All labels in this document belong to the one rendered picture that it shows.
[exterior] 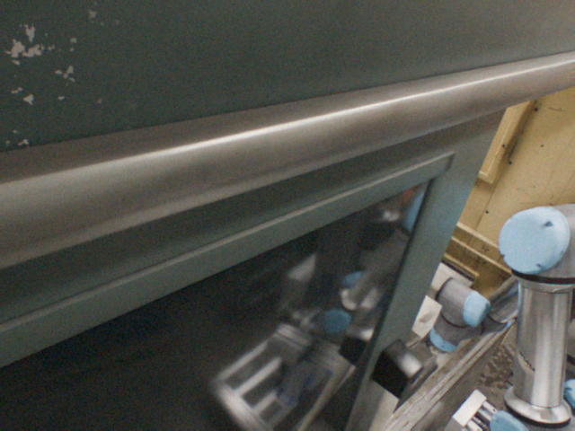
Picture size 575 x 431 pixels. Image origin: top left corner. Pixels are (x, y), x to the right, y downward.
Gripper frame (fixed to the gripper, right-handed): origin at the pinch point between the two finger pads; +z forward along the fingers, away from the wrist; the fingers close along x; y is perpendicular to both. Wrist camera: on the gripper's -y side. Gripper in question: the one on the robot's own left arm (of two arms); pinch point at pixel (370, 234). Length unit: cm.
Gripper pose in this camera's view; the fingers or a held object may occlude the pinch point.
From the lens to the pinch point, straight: 118.5
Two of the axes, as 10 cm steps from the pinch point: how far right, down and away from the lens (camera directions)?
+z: -6.6, -4.8, 5.8
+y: -1.0, 8.2, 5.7
